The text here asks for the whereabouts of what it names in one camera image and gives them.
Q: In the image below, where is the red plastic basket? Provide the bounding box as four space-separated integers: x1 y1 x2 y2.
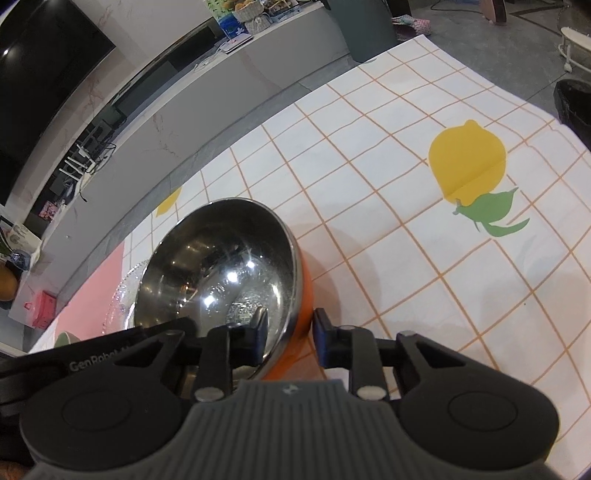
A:
25 290 59 329

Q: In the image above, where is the golden round vase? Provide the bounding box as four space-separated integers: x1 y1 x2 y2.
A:
0 267 20 304

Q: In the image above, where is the steel bowl with orange outside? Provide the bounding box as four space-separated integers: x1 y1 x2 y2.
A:
131 198 315 381

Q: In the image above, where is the black television screen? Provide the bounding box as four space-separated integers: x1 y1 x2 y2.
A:
0 0 117 206

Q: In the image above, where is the blue tissue box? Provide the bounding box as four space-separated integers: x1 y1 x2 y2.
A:
217 13 253 41

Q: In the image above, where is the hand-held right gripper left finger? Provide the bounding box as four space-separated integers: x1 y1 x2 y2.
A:
113 307 271 402

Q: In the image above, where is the black bag-lined bin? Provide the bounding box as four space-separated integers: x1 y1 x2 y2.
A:
553 78 591 151

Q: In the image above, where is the dark teal bin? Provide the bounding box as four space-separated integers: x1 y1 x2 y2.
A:
329 0 396 64

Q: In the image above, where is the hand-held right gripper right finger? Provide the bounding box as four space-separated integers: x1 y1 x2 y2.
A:
313 308 468 401

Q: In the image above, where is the white folding rack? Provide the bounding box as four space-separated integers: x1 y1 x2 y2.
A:
61 142 97 186

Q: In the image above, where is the white printed box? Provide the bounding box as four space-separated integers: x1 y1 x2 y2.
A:
9 222 41 254

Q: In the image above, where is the clear glass flowered plate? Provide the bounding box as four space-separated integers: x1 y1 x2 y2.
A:
105 260 155 332

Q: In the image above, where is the white round stand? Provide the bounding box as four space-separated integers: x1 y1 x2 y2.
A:
560 25 591 71

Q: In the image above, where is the patterned cloth bag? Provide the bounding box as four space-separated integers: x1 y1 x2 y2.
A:
392 14 433 43

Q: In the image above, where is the white woven basket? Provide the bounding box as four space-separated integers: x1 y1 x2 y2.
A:
232 0 274 34

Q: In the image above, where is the lemon print checked tablecloth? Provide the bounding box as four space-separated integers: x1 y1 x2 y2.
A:
28 34 591 480

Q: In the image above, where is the long grey television cabinet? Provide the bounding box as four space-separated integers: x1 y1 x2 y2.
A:
9 0 352 333

